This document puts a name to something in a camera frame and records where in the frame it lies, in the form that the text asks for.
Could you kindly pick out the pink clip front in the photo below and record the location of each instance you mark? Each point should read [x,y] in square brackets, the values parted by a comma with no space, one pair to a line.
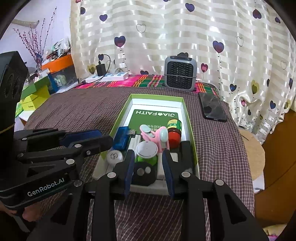
[147,133]

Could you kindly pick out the round wooden stool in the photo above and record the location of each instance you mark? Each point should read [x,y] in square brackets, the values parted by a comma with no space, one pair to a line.
[255,153]

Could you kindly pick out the green white cardboard box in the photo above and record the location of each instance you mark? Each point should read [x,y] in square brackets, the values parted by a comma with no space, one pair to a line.
[148,125]

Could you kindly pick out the pink clip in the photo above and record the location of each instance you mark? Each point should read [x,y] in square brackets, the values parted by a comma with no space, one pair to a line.
[161,139]
[147,133]

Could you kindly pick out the red cap medicine bottle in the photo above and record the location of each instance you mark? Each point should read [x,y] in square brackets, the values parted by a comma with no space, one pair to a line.
[174,127]

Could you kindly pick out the heart pattern curtain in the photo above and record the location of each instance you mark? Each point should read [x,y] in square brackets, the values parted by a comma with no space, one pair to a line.
[244,48]

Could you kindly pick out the white side table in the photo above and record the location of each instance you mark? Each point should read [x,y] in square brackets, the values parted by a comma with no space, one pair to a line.
[23,117]

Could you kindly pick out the grey portable fan heater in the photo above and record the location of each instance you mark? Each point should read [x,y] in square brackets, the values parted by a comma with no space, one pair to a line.
[180,72]

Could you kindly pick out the black smartphone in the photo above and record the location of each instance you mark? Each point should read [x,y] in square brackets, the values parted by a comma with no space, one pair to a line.
[211,107]

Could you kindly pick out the black charger adapter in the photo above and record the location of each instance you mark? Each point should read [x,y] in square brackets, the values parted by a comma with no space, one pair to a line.
[101,69]

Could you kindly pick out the white usb charger plug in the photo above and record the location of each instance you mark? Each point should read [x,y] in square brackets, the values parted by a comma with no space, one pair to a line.
[169,164]

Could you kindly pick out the white black oval gadget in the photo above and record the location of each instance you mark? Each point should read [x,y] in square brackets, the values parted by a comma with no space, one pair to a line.
[144,174]

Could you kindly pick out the purple flower branches vase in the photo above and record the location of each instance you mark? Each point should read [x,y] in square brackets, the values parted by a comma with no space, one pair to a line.
[34,41]

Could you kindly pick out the green white spool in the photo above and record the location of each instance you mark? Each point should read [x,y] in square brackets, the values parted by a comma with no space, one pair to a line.
[147,152]

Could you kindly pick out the colourful plaid cloth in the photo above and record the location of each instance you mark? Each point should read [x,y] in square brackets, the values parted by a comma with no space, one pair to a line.
[146,81]

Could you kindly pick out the yellow green shoe box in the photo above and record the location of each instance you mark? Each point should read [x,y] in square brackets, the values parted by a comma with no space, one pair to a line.
[35,94]

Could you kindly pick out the blue usb stick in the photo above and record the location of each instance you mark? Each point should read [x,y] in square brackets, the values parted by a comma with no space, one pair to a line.
[121,138]

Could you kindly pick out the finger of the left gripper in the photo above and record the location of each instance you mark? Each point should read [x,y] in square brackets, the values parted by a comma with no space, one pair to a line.
[93,146]
[71,137]

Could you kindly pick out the silver lighter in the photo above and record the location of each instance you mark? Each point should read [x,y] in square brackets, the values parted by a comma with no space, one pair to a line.
[134,141]

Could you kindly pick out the black rectangular case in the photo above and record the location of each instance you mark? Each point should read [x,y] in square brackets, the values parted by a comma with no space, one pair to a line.
[186,154]

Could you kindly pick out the white power strip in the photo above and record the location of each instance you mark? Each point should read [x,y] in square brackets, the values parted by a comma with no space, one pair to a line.
[109,77]

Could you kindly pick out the round grey white device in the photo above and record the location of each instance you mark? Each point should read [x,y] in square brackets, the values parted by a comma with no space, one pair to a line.
[113,157]

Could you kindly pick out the wooden wardrobe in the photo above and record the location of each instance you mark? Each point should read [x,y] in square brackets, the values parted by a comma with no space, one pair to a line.
[276,203]

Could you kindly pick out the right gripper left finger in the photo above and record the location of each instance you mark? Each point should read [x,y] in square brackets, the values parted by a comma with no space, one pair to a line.
[68,217]

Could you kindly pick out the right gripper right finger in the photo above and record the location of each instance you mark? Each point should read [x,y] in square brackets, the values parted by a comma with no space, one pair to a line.
[212,204]

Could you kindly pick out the pink clip back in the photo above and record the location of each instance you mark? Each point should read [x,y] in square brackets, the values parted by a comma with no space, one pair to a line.
[161,139]

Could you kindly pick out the left hand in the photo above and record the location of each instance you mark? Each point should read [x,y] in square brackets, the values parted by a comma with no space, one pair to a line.
[31,213]

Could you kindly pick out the orange lid storage bin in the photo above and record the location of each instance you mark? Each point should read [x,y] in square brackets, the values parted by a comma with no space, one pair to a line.
[61,73]

